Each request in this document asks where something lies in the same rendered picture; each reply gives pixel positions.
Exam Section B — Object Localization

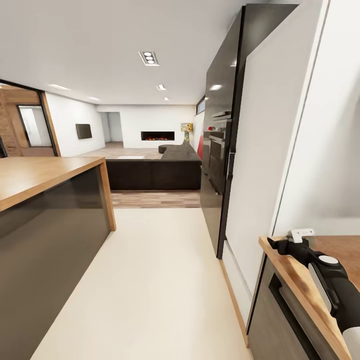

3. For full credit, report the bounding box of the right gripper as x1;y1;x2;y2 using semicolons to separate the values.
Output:
266;236;310;262

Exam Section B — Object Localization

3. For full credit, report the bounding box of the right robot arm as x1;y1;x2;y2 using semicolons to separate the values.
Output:
266;228;360;360

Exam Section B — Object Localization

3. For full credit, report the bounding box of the paper coffee filter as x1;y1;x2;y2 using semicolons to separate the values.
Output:
284;235;317;250

